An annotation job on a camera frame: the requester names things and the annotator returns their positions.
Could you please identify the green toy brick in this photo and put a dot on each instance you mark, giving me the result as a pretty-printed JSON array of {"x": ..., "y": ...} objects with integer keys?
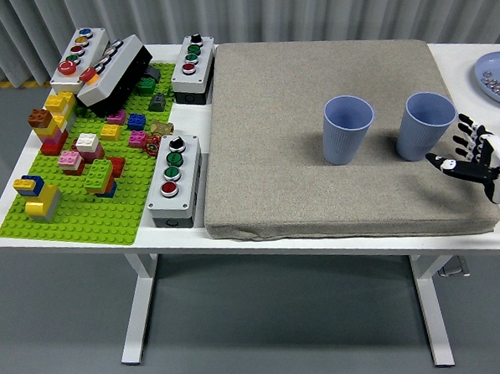
[{"x": 146, "y": 85}]

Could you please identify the white five-button control box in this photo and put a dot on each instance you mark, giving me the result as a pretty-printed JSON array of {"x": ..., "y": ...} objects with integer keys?
[{"x": 67, "y": 82}]

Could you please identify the magenta toy brick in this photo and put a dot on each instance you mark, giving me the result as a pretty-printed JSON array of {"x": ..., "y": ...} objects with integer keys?
[
  {"x": 116, "y": 117},
  {"x": 137, "y": 138}
]

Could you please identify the yellow toy brick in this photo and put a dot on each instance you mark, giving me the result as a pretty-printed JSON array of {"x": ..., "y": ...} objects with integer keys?
[{"x": 110, "y": 132}]

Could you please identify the grey pleated curtain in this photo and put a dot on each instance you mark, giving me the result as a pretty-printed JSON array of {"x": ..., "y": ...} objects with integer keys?
[{"x": 266, "y": 10}]

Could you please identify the grey four-button control box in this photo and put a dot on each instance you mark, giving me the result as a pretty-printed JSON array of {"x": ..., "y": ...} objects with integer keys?
[
  {"x": 167, "y": 206},
  {"x": 181, "y": 79}
]

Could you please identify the grey-brown mat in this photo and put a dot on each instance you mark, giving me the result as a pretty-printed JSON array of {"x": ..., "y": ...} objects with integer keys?
[{"x": 273, "y": 152}]

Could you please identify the yellow blue grey brick duck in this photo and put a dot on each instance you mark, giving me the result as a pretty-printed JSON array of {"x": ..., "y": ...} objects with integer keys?
[{"x": 39, "y": 202}]

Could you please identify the white table leg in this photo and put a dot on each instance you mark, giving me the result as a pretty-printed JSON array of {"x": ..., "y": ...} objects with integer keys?
[
  {"x": 137, "y": 310},
  {"x": 432, "y": 311}
]

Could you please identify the yellow white brick stack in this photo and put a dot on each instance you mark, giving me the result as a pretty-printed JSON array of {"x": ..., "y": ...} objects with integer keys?
[{"x": 60, "y": 103}]

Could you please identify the yellow floor tape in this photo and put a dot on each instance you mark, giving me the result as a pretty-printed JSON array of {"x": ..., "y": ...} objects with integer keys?
[{"x": 14, "y": 84}]

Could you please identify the grey sloped toy brick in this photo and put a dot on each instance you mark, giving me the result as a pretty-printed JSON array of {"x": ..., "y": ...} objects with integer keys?
[{"x": 158, "y": 103}]

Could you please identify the white control box black base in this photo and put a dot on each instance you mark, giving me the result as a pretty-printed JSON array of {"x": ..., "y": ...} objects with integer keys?
[{"x": 103, "y": 86}]

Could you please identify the grey bracket under table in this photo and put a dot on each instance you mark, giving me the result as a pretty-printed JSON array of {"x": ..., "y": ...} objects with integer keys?
[{"x": 453, "y": 268}]

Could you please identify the green brick baseplate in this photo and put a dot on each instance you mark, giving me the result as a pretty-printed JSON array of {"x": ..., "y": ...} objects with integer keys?
[{"x": 75, "y": 221}]

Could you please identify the blue toy brick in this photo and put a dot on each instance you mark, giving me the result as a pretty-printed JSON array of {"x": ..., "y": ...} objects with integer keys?
[{"x": 137, "y": 121}]

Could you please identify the green orange red brick stack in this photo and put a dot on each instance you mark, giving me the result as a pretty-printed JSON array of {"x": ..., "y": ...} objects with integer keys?
[{"x": 101, "y": 176}]

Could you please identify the brown yellow pink red brick stack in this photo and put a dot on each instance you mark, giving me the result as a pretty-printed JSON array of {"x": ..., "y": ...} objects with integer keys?
[{"x": 48, "y": 132}]

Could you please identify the brass valve red handwheel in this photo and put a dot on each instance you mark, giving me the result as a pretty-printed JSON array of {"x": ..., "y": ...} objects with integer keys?
[{"x": 160, "y": 128}]

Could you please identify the white pink brick stack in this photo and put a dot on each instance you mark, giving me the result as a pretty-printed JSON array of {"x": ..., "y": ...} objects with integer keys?
[{"x": 89, "y": 146}]

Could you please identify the blue ribbed cup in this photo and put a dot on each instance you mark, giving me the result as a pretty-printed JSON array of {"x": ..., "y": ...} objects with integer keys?
[
  {"x": 342, "y": 146},
  {"x": 419, "y": 142}
]

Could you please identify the dark grey curved brick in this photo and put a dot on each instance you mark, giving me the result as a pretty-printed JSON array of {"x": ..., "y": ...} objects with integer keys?
[{"x": 154, "y": 73}]

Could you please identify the blue plate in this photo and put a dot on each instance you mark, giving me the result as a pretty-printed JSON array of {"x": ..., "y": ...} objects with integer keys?
[{"x": 489, "y": 63}]

